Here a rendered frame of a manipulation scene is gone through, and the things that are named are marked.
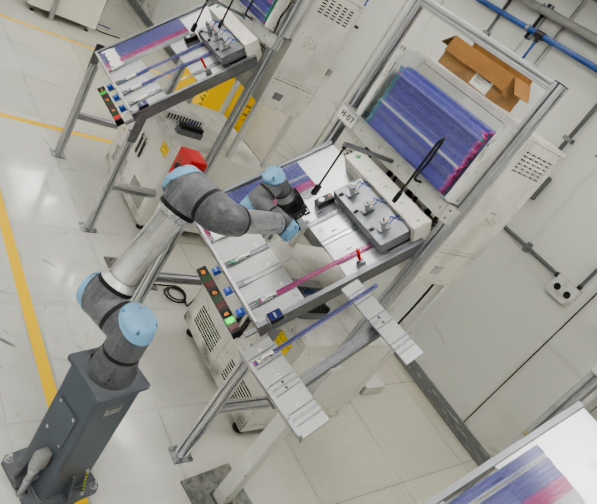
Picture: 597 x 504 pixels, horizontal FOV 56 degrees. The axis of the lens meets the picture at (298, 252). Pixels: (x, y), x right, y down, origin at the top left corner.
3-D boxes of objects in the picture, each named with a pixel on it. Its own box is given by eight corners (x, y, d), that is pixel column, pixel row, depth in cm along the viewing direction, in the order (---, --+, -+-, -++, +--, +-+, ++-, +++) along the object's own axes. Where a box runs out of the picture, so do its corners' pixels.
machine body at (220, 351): (232, 440, 248) (306, 346, 222) (177, 324, 289) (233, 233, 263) (331, 424, 293) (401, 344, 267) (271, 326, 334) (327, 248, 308)
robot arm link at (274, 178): (254, 175, 195) (272, 159, 196) (266, 194, 204) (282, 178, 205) (268, 186, 190) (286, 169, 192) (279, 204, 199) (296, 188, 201)
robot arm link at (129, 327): (120, 369, 157) (139, 336, 152) (91, 336, 161) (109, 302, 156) (151, 356, 168) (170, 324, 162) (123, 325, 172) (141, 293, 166)
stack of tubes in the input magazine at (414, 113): (440, 193, 201) (490, 130, 190) (363, 119, 231) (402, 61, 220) (458, 199, 210) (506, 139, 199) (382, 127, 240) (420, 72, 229)
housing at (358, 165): (412, 253, 217) (414, 229, 206) (345, 179, 246) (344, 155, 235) (429, 244, 219) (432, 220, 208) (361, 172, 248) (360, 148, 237)
